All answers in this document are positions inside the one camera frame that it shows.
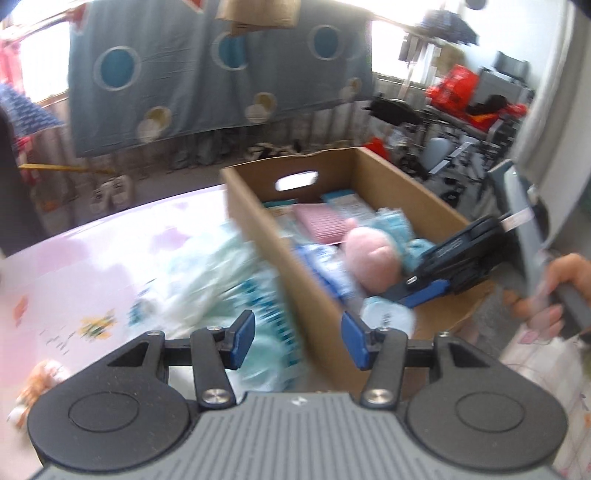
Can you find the grey hanging cloth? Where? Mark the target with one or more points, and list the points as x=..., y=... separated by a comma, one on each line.
x=207, y=147

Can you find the star print cloth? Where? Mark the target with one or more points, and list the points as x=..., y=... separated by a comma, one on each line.
x=23, y=110

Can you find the teal checked towel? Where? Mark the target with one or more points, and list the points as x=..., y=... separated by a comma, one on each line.
x=397, y=230

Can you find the yellow stick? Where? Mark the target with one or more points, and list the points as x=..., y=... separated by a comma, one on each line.
x=64, y=169

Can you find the brown cardboard box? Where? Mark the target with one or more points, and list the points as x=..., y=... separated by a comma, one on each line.
x=318, y=295

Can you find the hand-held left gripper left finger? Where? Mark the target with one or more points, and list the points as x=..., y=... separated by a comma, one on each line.
x=242, y=341

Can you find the light printed clothing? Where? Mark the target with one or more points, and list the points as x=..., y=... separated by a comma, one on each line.
x=545, y=406

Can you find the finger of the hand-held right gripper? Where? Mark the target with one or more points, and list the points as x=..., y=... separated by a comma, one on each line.
x=422, y=293
x=457, y=244

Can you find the black exercise equipment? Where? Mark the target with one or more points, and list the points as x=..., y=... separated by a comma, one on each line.
x=392, y=110

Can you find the beige hanging cloth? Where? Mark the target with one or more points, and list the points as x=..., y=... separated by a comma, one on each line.
x=258, y=11

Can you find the blue white plastic packet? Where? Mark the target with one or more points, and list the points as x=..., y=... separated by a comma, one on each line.
x=330, y=267

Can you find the black and white shoe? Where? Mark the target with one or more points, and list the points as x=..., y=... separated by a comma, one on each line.
x=261, y=150
x=291, y=146

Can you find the green striped packet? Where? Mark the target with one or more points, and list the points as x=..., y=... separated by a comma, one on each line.
x=279, y=205

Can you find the white cylindrical container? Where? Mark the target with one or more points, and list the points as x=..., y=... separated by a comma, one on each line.
x=385, y=314

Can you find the small teal box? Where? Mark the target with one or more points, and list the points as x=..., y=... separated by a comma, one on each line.
x=348, y=203

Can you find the grey sneaker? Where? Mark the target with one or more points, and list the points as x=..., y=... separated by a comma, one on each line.
x=104, y=194
x=123, y=187

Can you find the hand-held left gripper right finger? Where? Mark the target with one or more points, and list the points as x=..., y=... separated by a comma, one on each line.
x=354, y=341

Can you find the person's right hand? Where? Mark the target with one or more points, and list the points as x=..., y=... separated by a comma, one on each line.
x=572, y=272

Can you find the metal balcony railing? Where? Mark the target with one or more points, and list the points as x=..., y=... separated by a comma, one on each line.
x=330, y=124

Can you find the red bag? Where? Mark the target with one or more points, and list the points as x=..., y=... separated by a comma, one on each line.
x=452, y=87

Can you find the orange striped towel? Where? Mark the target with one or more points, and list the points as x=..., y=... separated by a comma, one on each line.
x=37, y=383

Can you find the blue circle print blanket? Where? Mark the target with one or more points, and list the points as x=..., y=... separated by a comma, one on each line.
x=184, y=69

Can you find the pink cloth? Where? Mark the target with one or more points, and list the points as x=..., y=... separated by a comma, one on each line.
x=323, y=224

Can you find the white tied plastic bag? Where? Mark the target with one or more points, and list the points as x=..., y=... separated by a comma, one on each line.
x=207, y=277

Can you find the pink balloon print table cover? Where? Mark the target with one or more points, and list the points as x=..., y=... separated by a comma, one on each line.
x=92, y=258

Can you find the pink plush toy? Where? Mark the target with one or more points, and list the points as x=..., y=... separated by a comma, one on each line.
x=371, y=258

